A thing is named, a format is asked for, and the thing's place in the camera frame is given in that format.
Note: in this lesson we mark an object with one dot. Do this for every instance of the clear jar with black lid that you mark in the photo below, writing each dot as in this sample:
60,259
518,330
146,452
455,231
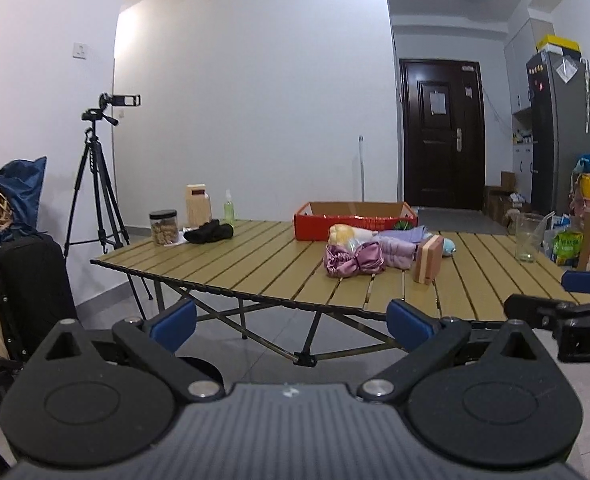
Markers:
164,227

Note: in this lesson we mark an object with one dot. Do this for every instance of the light blue small toy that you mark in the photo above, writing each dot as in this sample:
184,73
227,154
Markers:
449,246

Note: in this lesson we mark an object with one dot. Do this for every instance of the grey refrigerator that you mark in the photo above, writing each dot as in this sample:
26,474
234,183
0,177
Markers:
557,135

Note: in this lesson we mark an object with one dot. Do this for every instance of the clear measuring cup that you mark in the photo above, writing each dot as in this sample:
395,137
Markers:
529,237

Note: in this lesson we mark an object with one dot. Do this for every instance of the red cardboard box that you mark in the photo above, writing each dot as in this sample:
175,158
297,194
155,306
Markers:
320,225

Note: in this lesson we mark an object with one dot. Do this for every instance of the green snack bag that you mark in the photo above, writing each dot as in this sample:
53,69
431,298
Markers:
567,247

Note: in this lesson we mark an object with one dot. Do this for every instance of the yellow and white plush toy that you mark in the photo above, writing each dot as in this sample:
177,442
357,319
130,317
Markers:
347,234

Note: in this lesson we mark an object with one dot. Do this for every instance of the green spray bottle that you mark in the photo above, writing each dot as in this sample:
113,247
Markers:
229,210

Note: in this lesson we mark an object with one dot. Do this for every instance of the black suitcase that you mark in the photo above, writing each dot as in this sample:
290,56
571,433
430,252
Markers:
30,290

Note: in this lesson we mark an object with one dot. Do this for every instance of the black camera tripod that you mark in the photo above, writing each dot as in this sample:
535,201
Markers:
95,180

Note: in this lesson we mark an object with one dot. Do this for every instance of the small brown cardboard box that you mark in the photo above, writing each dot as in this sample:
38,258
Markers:
507,180

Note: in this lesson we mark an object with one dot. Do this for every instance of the wooden slat folding table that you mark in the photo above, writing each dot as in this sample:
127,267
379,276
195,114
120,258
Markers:
275,260

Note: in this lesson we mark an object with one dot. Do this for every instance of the pink satin scrunchie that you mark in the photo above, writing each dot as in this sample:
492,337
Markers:
355,259

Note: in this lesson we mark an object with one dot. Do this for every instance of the tall wooden box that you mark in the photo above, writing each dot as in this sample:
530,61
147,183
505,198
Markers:
198,205

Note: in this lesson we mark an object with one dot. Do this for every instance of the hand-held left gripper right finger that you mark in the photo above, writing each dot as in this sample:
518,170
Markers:
409,325

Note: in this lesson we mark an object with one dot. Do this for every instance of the purple knitted cloth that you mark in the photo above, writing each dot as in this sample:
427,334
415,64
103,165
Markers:
400,250

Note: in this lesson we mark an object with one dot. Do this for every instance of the dark brown door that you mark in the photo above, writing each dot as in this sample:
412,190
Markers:
442,132

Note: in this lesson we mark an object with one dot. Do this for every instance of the yellow box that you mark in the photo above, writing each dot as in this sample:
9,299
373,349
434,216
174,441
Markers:
557,45

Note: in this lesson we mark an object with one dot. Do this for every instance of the blue bag with wicker ball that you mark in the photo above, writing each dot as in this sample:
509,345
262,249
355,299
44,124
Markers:
17,190

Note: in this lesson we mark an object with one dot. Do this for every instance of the white paper sheet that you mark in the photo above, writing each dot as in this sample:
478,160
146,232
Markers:
177,244

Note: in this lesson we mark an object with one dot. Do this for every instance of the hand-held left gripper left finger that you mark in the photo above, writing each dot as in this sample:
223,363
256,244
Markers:
176,322

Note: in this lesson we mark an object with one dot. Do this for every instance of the black video camera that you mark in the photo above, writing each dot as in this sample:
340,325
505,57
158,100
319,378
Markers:
122,100

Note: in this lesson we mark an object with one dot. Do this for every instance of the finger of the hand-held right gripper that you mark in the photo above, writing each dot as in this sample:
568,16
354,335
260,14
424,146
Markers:
582,281
535,305

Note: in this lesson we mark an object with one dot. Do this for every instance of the black cloth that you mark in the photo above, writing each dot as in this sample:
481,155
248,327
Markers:
209,232

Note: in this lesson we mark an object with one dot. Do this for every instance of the pink and beige block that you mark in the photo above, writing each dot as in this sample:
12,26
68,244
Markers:
427,259

